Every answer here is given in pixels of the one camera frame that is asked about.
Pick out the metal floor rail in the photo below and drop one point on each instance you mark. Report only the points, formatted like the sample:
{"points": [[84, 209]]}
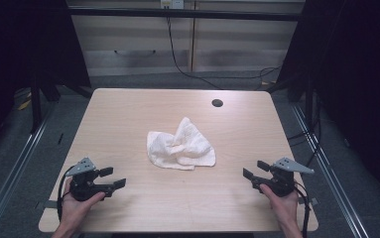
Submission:
{"points": [[329, 172], [15, 165]]}

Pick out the white wall power outlet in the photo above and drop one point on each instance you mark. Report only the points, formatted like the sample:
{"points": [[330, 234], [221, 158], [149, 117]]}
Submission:
{"points": [[172, 4]]}

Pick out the white towel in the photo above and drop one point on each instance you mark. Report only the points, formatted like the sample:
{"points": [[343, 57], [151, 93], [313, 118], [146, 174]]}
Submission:
{"points": [[181, 147]]}

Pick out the black metal stand post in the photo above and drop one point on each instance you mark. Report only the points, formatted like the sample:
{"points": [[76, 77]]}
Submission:
{"points": [[36, 105]]}

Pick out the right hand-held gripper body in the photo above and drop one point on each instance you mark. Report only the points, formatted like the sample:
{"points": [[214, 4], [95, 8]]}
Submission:
{"points": [[281, 183]]}

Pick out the black curtain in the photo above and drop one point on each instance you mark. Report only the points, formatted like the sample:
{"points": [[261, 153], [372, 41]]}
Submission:
{"points": [[359, 82], [19, 49]]}

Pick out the yellow floor tape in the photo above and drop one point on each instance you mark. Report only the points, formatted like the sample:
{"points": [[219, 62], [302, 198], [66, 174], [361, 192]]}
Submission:
{"points": [[25, 104]]}

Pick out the person's left hand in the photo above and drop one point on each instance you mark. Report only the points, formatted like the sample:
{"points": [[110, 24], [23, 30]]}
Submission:
{"points": [[75, 211]]}

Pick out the black horizontal frame bar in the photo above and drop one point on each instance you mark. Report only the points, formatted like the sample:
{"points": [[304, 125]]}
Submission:
{"points": [[177, 14]]}

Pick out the person's right hand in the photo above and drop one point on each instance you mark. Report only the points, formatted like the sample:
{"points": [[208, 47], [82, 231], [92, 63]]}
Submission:
{"points": [[286, 210]]}

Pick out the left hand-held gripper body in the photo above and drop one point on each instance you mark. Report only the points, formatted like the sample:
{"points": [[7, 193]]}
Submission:
{"points": [[82, 188]]}

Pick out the small black floor strip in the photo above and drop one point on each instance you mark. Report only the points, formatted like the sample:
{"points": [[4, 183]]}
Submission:
{"points": [[60, 139]]}

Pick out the grey tape strip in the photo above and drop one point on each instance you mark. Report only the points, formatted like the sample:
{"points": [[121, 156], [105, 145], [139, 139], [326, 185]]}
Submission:
{"points": [[52, 204], [310, 200]]}

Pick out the round black table grommet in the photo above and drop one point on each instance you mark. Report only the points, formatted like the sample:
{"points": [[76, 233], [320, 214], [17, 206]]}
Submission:
{"points": [[217, 102]]}

